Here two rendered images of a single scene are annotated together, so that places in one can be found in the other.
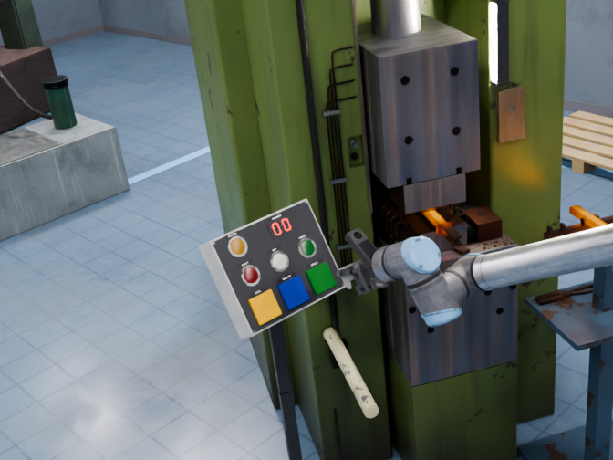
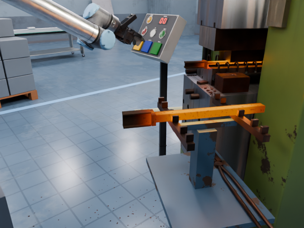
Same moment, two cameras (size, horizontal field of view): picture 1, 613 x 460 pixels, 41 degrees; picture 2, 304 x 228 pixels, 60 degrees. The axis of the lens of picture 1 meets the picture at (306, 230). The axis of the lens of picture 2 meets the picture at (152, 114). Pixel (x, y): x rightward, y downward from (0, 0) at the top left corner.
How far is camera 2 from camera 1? 278 cm
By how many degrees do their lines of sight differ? 81
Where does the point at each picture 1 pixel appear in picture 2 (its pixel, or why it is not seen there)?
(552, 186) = (296, 94)
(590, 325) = (170, 168)
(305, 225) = (168, 25)
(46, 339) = not seen: hidden behind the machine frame
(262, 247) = (153, 24)
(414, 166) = (203, 13)
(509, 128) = (273, 12)
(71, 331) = not seen: hidden behind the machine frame
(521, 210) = (272, 101)
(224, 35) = not seen: outside the picture
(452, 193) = (211, 41)
